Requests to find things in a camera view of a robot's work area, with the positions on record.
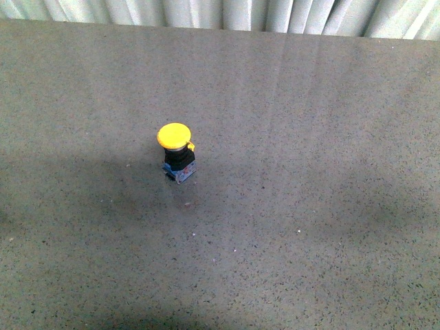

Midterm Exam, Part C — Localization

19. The yellow mushroom push button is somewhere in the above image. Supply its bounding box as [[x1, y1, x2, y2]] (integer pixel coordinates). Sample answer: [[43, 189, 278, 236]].
[[157, 122, 196, 184]]

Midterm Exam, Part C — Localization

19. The white pleated curtain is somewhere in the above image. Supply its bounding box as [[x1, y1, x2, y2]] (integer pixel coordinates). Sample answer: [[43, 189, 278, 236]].
[[1, 0, 439, 41]]

